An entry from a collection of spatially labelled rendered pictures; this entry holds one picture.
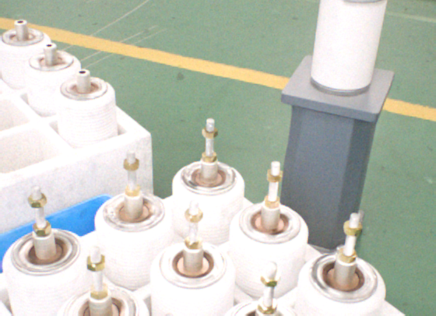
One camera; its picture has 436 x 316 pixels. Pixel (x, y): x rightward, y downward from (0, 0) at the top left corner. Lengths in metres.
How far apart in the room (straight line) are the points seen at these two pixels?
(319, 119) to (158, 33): 0.99
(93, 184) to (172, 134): 0.39
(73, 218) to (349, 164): 0.44
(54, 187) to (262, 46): 0.96
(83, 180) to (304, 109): 0.37
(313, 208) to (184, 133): 0.45
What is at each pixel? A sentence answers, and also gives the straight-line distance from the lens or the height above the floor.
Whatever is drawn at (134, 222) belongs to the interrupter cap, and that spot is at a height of 0.25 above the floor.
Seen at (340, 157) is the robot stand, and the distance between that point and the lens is 1.01.
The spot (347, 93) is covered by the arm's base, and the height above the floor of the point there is 0.31.
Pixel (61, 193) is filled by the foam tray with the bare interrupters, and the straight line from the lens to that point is 1.05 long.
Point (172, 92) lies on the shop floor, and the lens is 1.59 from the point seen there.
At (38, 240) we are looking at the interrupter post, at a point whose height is 0.28.
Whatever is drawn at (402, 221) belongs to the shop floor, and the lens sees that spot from 1.25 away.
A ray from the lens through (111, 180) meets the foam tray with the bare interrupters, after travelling 1.09.
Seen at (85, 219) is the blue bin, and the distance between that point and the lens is 1.06.
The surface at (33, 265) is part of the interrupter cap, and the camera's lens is 0.75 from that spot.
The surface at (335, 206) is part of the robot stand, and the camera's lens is 1.06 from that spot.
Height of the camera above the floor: 0.76
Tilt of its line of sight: 36 degrees down
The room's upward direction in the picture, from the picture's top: 3 degrees clockwise
